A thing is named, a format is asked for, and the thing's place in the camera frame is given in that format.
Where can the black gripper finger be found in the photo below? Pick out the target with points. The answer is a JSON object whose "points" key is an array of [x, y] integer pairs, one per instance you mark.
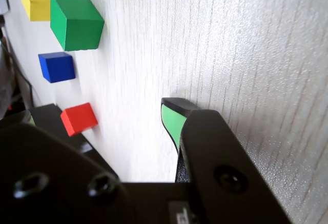
{"points": [[217, 157], [51, 183]]}

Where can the yellow wooden cube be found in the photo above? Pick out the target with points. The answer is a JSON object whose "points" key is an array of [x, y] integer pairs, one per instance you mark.
{"points": [[36, 3]]}

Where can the blue wooden cube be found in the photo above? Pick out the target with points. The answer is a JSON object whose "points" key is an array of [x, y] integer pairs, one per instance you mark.
{"points": [[57, 67]]}

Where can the black cardboard box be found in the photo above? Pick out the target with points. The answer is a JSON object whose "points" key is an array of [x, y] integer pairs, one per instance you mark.
{"points": [[47, 116]]}

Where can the green wooden cube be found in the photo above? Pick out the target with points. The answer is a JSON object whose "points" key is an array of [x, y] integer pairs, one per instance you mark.
{"points": [[77, 26]]}

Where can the red wooden cube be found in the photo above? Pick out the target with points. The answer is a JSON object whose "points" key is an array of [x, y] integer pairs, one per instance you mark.
{"points": [[79, 120]]}

